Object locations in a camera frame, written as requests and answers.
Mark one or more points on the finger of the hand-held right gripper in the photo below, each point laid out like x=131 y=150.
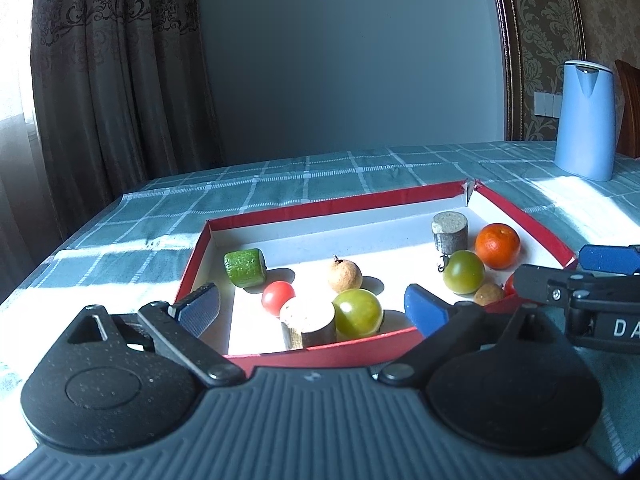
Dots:
x=607 y=259
x=540 y=282

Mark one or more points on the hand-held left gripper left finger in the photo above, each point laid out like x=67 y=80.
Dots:
x=200 y=310

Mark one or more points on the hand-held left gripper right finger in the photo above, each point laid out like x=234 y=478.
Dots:
x=425 y=310

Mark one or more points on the red cherry tomato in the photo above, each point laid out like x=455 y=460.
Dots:
x=277 y=296
x=509 y=286

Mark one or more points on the brown longan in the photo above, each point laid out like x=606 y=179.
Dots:
x=345 y=277
x=489 y=294

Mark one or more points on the green cucumber piece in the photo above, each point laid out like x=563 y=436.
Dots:
x=245 y=266

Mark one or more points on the green tomato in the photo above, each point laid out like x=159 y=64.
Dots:
x=465 y=271
x=357 y=312

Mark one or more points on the cut sugarcane piece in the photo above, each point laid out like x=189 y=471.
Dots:
x=450 y=235
x=305 y=317

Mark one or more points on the red cardboard box tray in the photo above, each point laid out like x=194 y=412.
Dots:
x=350 y=240

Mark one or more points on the orange tangerine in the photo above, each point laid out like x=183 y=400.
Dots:
x=497 y=245

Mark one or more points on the light blue kettle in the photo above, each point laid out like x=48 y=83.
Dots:
x=585 y=130

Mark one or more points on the wooden chair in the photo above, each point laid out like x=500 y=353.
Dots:
x=629 y=105

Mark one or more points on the green checked tablecloth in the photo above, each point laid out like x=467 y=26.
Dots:
x=300 y=175

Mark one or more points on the brown patterned curtain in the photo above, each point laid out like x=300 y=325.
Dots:
x=125 y=85

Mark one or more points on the sheer white curtain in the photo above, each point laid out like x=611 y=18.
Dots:
x=15 y=160

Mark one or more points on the white wall switch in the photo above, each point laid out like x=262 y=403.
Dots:
x=547 y=104

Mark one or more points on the dark wooden wall trim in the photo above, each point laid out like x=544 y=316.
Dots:
x=510 y=60

